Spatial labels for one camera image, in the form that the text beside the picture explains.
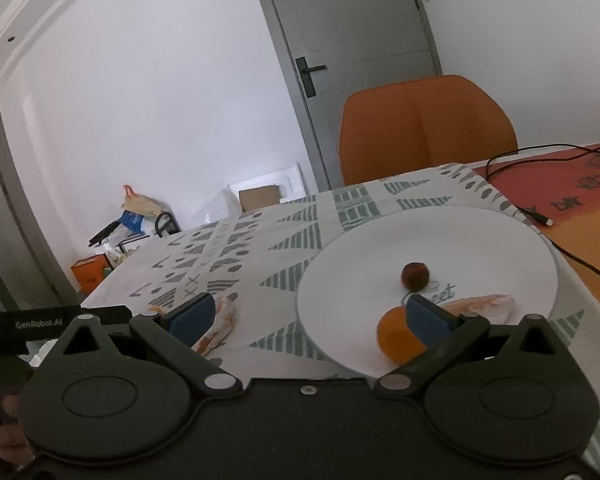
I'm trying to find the black cable with plug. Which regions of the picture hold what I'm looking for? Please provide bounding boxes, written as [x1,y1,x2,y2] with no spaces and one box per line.
[485,140,600,226]

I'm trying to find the black folded tripod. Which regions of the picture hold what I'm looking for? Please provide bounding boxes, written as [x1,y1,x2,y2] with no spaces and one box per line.
[89,220,126,247]

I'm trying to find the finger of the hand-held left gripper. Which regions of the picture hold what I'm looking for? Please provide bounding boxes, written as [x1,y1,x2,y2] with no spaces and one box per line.
[78,304,132,325]

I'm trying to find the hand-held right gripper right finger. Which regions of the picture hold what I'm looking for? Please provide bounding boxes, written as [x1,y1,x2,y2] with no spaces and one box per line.
[375,294,561,401]

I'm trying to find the orange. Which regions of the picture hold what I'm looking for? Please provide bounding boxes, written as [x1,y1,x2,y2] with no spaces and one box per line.
[376,306,428,363]

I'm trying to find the black door handle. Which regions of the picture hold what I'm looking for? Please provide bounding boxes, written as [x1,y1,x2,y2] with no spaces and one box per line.
[296,56,327,97]

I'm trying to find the dark red fruit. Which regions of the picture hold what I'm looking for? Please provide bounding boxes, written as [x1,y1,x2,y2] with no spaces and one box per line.
[401,262,431,289]

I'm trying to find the orange red printed tablecloth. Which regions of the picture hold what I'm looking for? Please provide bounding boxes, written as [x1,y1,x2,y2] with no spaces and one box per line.
[472,140,600,331]

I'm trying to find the brown cardboard box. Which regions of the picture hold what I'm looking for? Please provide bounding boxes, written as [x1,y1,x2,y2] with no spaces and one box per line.
[238,185,282,212]

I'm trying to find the person's left hand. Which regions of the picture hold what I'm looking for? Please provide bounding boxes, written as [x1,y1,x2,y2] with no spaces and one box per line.
[0,386,29,463]

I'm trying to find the peeled pomelo segment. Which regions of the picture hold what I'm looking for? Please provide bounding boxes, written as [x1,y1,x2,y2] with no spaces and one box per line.
[442,294,516,325]
[147,294,239,356]

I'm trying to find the white foam packaging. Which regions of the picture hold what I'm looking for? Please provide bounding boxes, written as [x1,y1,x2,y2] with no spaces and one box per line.
[227,162,306,213]

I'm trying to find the orange box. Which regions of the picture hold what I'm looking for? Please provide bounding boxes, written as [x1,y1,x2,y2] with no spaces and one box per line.
[71,254,110,295]

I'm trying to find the grey doorway frame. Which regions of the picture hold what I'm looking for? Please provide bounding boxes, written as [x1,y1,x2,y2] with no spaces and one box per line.
[0,104,78,311]

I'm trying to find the white green patterned tablecloth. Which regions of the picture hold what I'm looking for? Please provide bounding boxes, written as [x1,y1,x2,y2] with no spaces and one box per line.
[27,162,600,478]

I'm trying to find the clear plastic sheet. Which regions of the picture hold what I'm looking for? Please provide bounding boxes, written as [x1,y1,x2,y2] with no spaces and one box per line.
[195,195,231,226]

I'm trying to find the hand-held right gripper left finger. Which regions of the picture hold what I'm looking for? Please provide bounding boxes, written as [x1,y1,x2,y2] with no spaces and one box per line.
[60,292,243,401]

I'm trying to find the paper bag with orange handle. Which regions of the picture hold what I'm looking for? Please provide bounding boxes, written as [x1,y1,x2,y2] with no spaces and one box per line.
[121,185,163,216]

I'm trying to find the grey door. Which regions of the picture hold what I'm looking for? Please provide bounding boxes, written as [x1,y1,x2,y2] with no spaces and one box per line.
[247,0,443,193]

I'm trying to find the black metal rack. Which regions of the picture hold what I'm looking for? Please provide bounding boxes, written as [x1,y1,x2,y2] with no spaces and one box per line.
[154,211,181,237]

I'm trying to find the orange chair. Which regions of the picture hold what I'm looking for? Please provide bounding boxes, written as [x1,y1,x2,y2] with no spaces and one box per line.
[339,75,518,187]

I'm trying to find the blue white bag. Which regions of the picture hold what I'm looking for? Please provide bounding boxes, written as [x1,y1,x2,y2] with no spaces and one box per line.
[115,210,148,233]

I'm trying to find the white plate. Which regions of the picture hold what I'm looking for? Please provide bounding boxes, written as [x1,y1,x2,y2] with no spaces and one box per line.
[296,205,561,379]

